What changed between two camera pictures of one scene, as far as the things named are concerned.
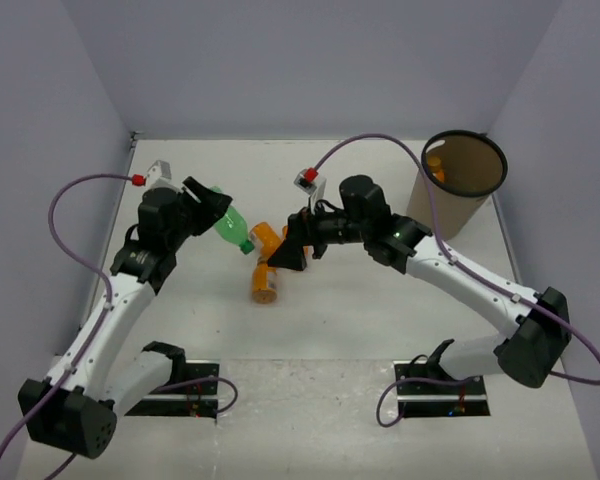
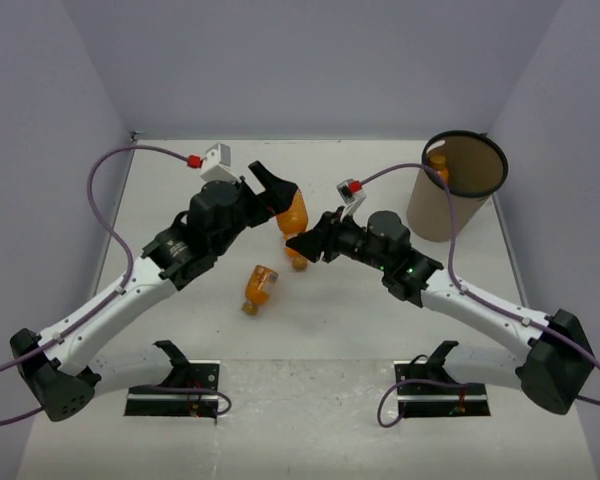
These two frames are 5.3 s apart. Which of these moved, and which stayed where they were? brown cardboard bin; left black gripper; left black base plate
Moved: left black gripper
Stayed: brown cardboard bin; left black base plate
